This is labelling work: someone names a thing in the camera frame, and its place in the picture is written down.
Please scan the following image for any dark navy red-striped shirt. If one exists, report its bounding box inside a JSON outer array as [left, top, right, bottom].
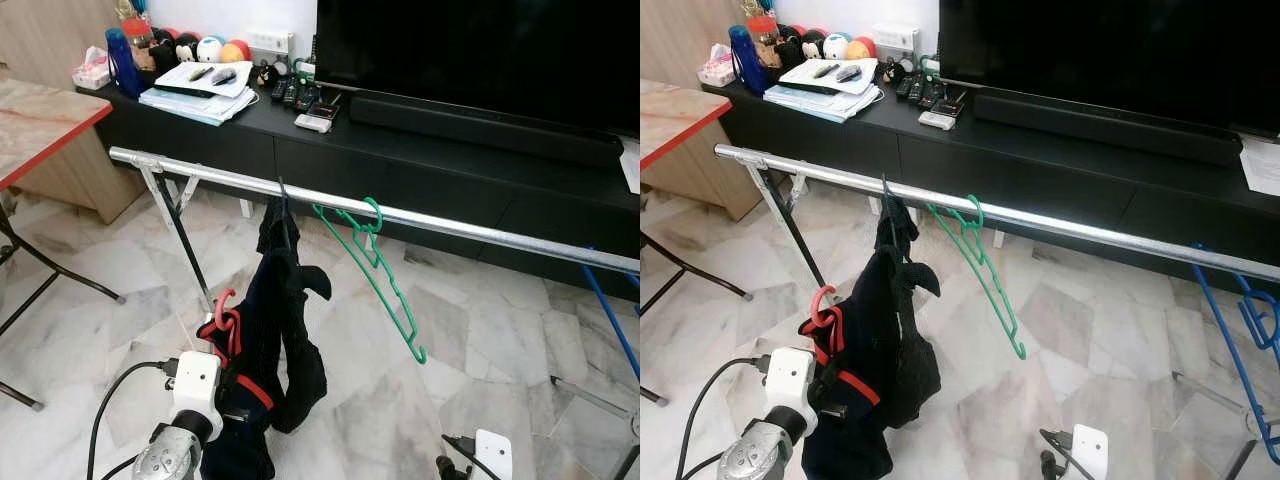
[[798, 245, 906, 480], [195, 250, 306, 480]]

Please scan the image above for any red plastic hanger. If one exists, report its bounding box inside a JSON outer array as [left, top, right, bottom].
[[212, 288, 243, 361], [810, 285, 844, 356]]

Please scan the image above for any green plastic hanger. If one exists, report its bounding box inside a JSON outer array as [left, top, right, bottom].
[[312, 197, 428, 365], [927, 194, 1028, 359]]

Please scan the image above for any blue plastic hanger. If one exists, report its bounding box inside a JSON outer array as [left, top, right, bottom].
[[582, 250, 641, 381], [1190, 243, 1280, 466]]

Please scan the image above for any black shirt with logo print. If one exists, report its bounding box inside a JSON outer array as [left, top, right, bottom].
[[872, 193, 943, 431], [255, 195, 333, 434]]

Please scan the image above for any silver metal clothes rack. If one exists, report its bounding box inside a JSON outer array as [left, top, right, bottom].
[[713, 144, 1280, 480], [108, 147, 641, 480]]

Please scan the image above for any black tv console cabinet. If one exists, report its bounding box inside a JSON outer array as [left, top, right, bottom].
[[705, 80, 1280, 296], [75, 82, 641, 301]]

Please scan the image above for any stack of papers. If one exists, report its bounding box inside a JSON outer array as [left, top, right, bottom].
[[138, 60, 259, 127], [762, 57, 886, 124]]

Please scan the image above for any blue water bottle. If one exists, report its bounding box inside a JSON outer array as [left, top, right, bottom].
[[728, 25, 771, 96], [105, 27, 149, 99]]

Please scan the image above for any pink tissue pack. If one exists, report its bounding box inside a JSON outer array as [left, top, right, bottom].
[[72, 45, 113, 91], [697, 43, 738, 88]]

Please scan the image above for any black soundbar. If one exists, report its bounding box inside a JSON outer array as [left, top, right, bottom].
[[350, 93, 626, 169], [973, 90, 1244, 167]]

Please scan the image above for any black plush toy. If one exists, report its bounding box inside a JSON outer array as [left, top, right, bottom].
[[773, 25, 803, 69], [148, 28, 176, 73]]

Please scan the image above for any white power strip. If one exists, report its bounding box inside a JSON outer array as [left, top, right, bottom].
[[870, 24, 919, 54], [245, 28, 294, 58]]

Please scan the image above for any jar with red lid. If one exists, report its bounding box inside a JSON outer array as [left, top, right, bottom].
[[745, 15, 781, 69], [118, 18, 156, 71]]

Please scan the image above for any light wooden cabinet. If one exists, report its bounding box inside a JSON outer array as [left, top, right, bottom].
[[640, 0, 766, 221], [0, 0, 146, 225]]

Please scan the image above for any black flat television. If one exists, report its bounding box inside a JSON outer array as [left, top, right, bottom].
[[315, 0, 641, 136], [938, 0, 1280, 136]]

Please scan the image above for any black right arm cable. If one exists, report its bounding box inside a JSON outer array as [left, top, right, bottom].
[[1038, 428, 1096, 480], [442, 433, 501, 480]]

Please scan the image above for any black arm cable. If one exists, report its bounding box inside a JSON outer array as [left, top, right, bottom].
[[675, 357, 773, 480], [1038, 428, 1096, 480], [85, 360, 181, 480], [442, 433, 501, 480]]

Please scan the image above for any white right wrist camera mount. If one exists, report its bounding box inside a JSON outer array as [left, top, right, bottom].
[[472, 428, 515, 480], [1068, 424, 1109, 480]]

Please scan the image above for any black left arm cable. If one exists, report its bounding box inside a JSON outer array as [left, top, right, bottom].
[[85, 360, 181, 480], [675, 357, 773, 480]]

